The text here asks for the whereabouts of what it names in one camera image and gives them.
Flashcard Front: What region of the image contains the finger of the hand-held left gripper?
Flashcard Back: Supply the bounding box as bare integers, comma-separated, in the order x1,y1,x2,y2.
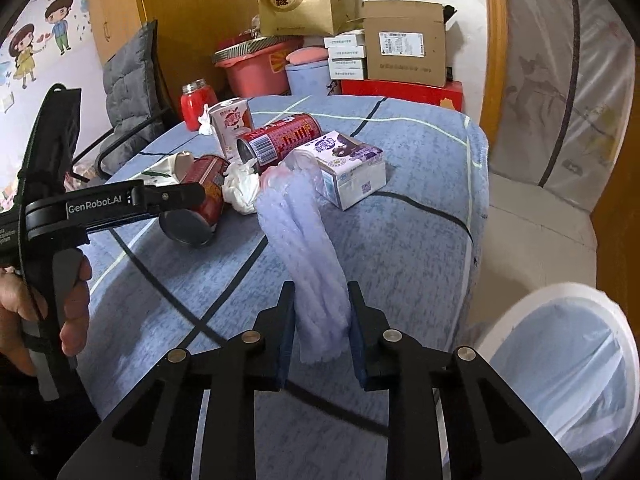
131,181,207,217

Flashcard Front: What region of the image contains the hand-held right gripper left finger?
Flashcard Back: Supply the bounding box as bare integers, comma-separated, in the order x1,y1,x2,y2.
57,281,297,480

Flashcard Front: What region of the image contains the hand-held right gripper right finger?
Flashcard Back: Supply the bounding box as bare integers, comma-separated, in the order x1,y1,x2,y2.
347,281,583,480

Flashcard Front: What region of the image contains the red drink can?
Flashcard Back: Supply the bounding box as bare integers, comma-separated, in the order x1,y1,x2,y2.
159,154,232,248
235,112,322,168

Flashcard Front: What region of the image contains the strawberry milk carton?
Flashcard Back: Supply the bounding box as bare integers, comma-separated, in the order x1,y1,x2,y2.
207,97,253,158

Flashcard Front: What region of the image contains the translucent plastic bag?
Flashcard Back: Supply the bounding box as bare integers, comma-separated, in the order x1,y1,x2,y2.
256,150,351,366

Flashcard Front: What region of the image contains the clear bin liner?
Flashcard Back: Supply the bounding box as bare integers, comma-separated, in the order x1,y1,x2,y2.
487,300,628,476

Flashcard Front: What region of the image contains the white trash bin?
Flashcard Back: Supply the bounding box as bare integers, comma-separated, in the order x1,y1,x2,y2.
472,282,633,480

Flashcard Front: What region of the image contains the person's left hand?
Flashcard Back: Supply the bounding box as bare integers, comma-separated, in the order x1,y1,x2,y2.
0,255,93,377

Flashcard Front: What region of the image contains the white tissue pack leaf print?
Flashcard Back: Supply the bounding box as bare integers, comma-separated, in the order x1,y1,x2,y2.
140,152,193,188

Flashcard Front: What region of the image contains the small crumpled white tissue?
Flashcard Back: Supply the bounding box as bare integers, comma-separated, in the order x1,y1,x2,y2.
197,103,217,136

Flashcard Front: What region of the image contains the blue checked blanket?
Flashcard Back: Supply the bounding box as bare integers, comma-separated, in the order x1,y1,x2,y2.
75,94,491,436

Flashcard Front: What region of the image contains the red bottle with metal lid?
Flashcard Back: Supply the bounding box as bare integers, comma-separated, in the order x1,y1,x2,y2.
180,79,218,132

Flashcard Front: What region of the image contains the grey cushioned chair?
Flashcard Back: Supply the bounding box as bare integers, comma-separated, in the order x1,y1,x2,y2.
102,20,171,171

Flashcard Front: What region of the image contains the pink plastic bucket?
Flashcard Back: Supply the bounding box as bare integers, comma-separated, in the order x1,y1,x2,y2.
214,35,303,98

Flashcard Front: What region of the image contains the purple milk carton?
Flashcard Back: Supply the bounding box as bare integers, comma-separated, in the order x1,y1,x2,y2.
290,130,387,211

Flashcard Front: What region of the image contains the light blue stool pink top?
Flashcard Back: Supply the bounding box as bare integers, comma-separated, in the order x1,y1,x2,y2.
284,46,331,96

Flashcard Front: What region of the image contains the wooden wardrobe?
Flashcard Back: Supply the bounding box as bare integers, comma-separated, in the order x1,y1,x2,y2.
85,0,261,126

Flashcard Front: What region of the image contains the person's dark trouser leg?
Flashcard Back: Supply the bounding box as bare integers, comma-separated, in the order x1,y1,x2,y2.
0,350,103,480

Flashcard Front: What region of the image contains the flat red box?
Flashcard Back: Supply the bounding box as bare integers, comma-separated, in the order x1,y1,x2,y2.
341,79,463,112

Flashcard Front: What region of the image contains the cardboard box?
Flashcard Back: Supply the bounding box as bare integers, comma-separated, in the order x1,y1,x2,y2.
347,0,457,88

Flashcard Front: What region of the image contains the wooden door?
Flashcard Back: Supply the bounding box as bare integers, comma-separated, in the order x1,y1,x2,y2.
590,35,640,291

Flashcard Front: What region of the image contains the plastic wrapped printed mattress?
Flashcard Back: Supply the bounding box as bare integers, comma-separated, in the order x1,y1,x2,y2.
487,0,636,216

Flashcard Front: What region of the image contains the black chair frame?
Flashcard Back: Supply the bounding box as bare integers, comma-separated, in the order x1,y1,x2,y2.
70,105,171,181

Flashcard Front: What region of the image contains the cartoon couple wall sticker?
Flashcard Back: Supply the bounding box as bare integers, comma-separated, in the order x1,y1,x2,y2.
0,0,73,91

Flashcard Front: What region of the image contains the wooden door frame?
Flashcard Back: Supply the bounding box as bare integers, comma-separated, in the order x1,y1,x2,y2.
480,0,508,126

